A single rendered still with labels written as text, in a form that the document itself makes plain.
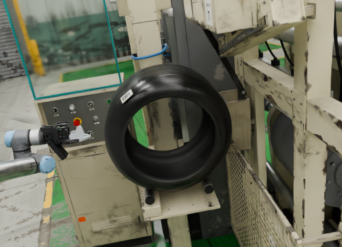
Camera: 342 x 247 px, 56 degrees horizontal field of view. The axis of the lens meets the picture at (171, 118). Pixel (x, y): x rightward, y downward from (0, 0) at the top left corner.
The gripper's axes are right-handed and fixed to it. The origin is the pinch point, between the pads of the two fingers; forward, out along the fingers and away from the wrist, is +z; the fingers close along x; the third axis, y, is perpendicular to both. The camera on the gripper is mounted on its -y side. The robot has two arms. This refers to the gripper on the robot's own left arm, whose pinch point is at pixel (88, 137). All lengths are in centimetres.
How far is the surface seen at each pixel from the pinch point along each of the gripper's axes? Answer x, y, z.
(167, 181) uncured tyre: -12.8, -18.8, 34.8
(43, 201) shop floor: 143, -132, -77
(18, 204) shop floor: 146, -135, -103
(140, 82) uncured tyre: -7.9, 26.7, 25.5
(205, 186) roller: -12, -23, 53
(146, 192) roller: -9.1, -26.4, 25.1
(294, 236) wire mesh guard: -60, -13, 71
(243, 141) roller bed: 17, -17, 80
